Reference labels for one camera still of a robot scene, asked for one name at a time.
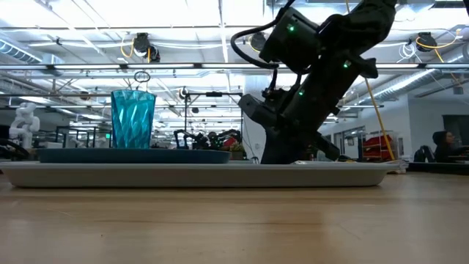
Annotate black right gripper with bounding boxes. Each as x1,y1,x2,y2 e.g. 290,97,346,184
237,84,341,165

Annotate dark blue round plate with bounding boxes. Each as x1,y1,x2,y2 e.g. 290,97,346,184
37,147,232,165

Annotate teal faceted plastic cup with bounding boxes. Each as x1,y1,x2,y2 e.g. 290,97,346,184
110,89,157,150

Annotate grey plastic tray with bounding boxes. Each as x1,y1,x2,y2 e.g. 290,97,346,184
0,160,401,189

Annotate black background robot arms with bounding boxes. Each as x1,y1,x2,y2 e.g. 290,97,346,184
173,128,243,151

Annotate red storage bins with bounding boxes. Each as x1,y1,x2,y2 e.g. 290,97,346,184
362,134,394,161

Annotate person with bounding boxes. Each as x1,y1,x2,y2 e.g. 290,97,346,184
432,130,464,164

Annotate white robot figure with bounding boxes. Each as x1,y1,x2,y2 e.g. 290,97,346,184
8,102,41,150

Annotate black background rig frame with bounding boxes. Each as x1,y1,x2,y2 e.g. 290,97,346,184
183,92,244,148

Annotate yellow hanging cable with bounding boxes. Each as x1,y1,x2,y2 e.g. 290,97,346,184
363,77,396,161

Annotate black ceiling cable reel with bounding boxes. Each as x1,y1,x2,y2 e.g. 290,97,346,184
132,32,161,64
416,32,436,53
249,32,270,53

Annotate black metal table frame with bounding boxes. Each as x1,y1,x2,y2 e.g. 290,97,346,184
406,161,469,175

